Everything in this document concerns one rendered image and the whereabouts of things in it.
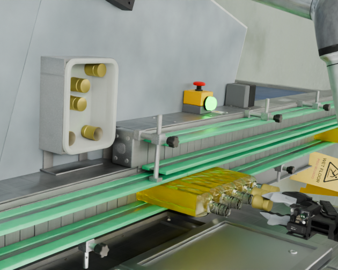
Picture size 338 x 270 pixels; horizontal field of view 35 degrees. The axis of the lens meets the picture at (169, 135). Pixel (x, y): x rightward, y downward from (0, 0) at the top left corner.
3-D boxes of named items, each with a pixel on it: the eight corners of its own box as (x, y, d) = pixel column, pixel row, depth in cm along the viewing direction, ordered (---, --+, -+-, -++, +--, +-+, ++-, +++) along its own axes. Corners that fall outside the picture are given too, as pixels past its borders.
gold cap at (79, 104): (64, 95, 131) (77, 97, 129) (74, 94, 134) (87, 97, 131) (63, 110, 132) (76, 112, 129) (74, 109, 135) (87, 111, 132)
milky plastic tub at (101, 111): (39, 150, 130) (65, 156, 125) (41, 55, 125) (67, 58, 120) (90, 140, 144) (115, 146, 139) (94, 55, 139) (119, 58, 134)
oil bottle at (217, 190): (149, 193, 148) (217, 212, 136) (150, 173, 146) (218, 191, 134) (161, 189, 152) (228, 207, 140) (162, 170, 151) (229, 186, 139)
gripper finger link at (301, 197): (283, 187, 132) (317, 201, 128) (286, 186, 134) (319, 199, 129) (278, 204, 134) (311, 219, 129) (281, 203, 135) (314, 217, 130)
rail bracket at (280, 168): (256, 178, 203) (289, 186, 195) (257, 160, 201) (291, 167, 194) (261, 176, 206) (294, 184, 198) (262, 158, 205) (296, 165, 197)
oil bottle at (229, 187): (161, 189, 152) (228, 208, 140) (163, 170, 151) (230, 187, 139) (173, 186, 157) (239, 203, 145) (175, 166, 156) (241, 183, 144)
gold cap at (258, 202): (250, 209, 138) (266, 213, 135) (252, 195, 137) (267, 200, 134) (257, 205, 140) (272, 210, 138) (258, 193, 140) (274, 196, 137)
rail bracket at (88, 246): (53, 260, 122) (97, 278, 115) (54, 231, 121) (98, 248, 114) (66, 254, 126) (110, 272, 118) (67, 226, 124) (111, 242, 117)
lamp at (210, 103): (202, 110, 174) (210, 111, 172) (204, 96, 173) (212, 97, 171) (210, 109, 177) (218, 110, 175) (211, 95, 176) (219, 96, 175)
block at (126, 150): (109, 163, 142) (130, 169, 138) (111, 128, 140) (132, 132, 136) (118, 161, 145) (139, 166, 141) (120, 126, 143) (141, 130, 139)
